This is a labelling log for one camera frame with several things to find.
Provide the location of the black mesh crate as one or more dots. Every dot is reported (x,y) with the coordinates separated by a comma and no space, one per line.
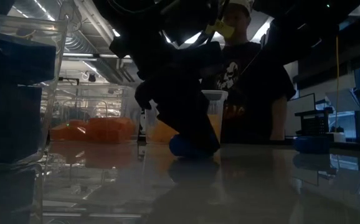
(315,121)

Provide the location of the clear plastic bin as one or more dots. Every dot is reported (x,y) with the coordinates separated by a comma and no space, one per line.
(54,62)
(215,102)
(105,99)

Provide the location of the long ceiling pipe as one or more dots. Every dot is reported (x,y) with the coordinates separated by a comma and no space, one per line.
(83,55)

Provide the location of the flexible silver duct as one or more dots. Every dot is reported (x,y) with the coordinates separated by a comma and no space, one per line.
(77,42)

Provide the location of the white angled panel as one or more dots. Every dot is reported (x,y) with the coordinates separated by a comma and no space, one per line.
(345,101)

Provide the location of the person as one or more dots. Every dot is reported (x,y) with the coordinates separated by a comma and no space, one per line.
(251,93)

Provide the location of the small white round container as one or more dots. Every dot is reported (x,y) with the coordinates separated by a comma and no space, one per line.
(339,137)

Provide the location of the black metal frame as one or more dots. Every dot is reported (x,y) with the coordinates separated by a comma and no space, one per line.
(71,80)

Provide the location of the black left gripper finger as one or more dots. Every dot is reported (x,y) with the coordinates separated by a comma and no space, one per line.
(144,95)
(192,124)

